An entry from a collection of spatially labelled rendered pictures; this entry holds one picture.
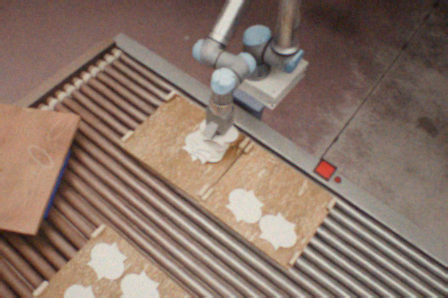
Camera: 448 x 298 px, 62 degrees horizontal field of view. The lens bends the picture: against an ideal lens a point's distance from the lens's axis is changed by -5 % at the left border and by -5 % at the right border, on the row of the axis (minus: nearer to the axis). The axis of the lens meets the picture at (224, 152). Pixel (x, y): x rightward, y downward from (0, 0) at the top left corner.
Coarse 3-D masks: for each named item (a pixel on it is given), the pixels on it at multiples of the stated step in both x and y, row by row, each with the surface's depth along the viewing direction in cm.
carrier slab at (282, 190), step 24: (240, 168) 156; (264, 168) 156; (288, 168) 157; (216, 192) 150; (264, 192) 151; (288, 192) 151; (312, 192) 152; (216, 216) 145; (288, 216) 146; (312, 216) 147; (264, 240) 141
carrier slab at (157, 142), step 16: (176, 96) 173; (160, 112) 168; (176, 112) 168; (192, 112) 169; (144, 128) 163; (160, 128) 163; (176, 128) 164; (192, 128) 164; (128, 144) 158; (144, 144) 159; (160, 144) 159; (176, 144) 160; (144, 160) 155; (160, 160) 155; (176, 160) 156; (224, 160) 157; (176, 176) 152; (192, 176) 153; (208, 176) 153; (192, 192) 149
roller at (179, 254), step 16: (80, 176) 152; (96, 192) 151; (112, 192) 149; (128, 208) 146; (144, 224) 143; (160, 240) 140; (176, 256) 138; (192, 272) 137; (208, 272) 135; (224, 288) 133
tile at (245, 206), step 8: (232, 192) 149; (240, 192) 149; (248, 192) 149; (232, 200) 147; (240, 200) 148; (248, 200) 148; (256, 200) 148; (232, 208) 146; (240, 208) 146; (248, 208) 146; (256, 208) 146; (240, 216) 144; (248, 216) 144; (256, 216) 145
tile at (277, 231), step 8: (264, 216) 145; (272, 216) 145; (280, 216) 145; (264, 224) 143; (272, 224) 143; (280, 224) 143; (288, 224) 144; (264, 232) 142; (272, 232) 142; (280, 232) 142; (288, 232) 142; (272, 240) 140; (280, 240) 140; (288, 240) 140
